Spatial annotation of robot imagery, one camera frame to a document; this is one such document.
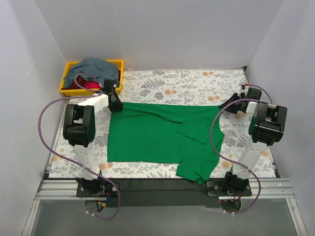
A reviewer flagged green t-shirt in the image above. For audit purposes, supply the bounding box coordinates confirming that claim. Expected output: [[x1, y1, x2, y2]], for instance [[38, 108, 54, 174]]
[[107, 103, 224, 184]]

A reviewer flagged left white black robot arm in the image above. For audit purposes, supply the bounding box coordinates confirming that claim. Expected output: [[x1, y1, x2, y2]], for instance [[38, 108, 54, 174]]
[[63, 80, 123, 197]]

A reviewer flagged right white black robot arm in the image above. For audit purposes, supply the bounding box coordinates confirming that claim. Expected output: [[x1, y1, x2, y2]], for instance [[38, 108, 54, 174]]
[[219, 84, 287, 196]]

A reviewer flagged magenta t-shirt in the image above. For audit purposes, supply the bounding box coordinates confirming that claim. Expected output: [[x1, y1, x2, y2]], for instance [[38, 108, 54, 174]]
[[84, 81, 101, 89]]

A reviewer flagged grey-blue t-shirt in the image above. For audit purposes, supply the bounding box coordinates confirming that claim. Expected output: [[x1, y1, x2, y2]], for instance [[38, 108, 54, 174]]
[[63, 58, 120, 89]]

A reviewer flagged dark red t-shirt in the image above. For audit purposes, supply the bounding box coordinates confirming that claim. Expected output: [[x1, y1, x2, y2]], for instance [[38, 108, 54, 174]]
[[63, 68, 120, 89]]

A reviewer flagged floral patterned table mat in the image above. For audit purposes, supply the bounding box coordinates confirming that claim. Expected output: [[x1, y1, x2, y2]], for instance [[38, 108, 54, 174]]
[[48, 69, 276, 178]]

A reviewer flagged yellow plastic bin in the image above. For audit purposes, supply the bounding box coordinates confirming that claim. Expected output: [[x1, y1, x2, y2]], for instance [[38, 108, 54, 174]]
[[59, 59, 125, 96]]

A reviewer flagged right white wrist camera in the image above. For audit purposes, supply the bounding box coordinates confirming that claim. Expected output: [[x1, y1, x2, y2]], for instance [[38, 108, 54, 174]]
[[240, 84, 250, 96]]

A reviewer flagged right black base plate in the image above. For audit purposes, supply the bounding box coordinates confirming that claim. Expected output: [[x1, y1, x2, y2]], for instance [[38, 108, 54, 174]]
[[205, 178, 252, 197]]

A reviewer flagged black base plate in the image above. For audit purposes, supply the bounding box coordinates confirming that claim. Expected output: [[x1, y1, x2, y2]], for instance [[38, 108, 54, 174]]
[[75, 178, 120, 198], [205, 178, 252, 197]]

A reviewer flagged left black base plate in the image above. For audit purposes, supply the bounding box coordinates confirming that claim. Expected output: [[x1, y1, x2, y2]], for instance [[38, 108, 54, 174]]
[[75, 178, 120, 198]]

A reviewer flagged aluminium frame rail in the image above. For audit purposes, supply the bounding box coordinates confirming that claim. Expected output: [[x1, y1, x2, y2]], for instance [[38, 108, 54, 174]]
[[21, 137, 308, 236]]

